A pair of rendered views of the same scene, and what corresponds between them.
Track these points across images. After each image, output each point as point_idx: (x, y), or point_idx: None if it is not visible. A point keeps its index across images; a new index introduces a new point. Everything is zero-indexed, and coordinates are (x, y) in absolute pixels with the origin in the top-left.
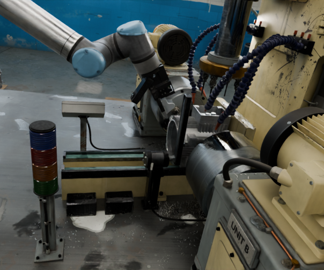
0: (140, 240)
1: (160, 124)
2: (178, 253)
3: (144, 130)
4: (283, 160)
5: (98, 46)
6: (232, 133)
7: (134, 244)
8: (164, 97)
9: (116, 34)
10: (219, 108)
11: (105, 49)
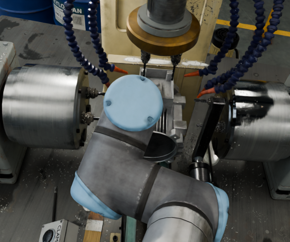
0: (235, 232)
1: (78, 149)
2: (249, 200)
3: (14, 174)
4: None
5: (187, 182)
6: (239, 90)
7: (241, 239)
8: (74, 119)
9: (128, 135)
10: (146, 71)
11: (175, 172)
